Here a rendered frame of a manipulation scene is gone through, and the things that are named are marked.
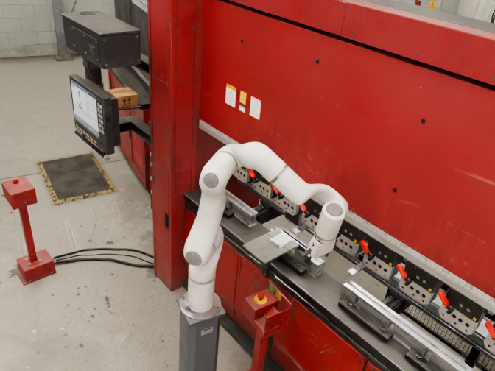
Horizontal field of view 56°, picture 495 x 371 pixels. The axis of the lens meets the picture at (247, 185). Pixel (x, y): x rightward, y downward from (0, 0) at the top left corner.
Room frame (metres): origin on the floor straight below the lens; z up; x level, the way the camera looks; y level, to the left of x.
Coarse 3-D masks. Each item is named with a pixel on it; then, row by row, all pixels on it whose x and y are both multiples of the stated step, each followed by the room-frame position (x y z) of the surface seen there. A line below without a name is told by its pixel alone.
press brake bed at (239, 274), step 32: (192, 224) 2.54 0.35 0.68; (224, 256) 2.29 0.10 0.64; (224, 288) 2.27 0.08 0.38; (256, 288) 2.06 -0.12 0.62; (288, 288) 1.89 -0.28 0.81; (224, 320) 2.29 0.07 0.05; (288, 320) 1.86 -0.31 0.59; (320, 320) 1.71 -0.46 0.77; (288, 352) 1.82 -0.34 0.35; (320, 352) 1.67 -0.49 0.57; (352, 352) 1.55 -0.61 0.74
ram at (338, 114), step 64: (256, 64) 2.35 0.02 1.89; (320, 64) 2.06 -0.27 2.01; (384, 64) 1.83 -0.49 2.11; (256, 128) 2.32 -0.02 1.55; (320, 128) 2.01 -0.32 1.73; (384, 128) 1.78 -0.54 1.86; (448, 128) 1.60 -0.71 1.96; (384, 192) 1.72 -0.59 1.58; (448, 192) 1.54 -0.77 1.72; (448, 256) 1.47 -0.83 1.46
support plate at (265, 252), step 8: (272, 232) 2.12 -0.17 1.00; (280, 232) 2.13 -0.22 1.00; (256, 240) 2.04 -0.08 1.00; (264, 240) 2.04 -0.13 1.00; (248, 248) 1.96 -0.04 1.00; (256, 248) 1.97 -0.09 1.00; (264, 248) 1.97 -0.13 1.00; (272, 248) 1.98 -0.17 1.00; (280, 248) 1.99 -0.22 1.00; (288, 248) 1.99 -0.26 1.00; (256, 256) 1.90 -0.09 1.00; (264, 256) 1.90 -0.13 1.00; (272, 256) 1.91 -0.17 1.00
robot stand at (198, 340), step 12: (180, 312) 1.51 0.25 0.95; (180, 324) 1.51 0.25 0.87; (192, 324) 1.40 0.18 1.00; (204, 324) 1.44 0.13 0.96; (216, 324) 1.47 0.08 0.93; (180, 336) 1.50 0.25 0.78; (192, 336) 1.42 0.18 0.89; (204, 336) 1.44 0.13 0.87; (216, 336) 1.47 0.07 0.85; (180, 348) 1.50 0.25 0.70; (192, 348) 1.42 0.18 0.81; (204, 348) 1.44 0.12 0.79; (216, 348) 1.48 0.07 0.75; (180, 360) 1.50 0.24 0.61; (192, 360) 1.42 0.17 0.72; (204, 360) 1.45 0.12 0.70; (216, 360) 1.50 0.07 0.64
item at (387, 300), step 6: (390, 294) 1.86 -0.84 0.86; (396, 294) 1.84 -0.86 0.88; (384, 300) 1.81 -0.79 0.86; (390, 300) 1.83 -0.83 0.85; (396, 300) 1.82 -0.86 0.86; (402, 300) 1.85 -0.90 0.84; (390, 306) 1.77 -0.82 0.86; (396, 306) 1.80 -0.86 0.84; (402, 306) 1.87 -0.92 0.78; (408, 306) 1.90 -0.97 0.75; (396, 312) 1.83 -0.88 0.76
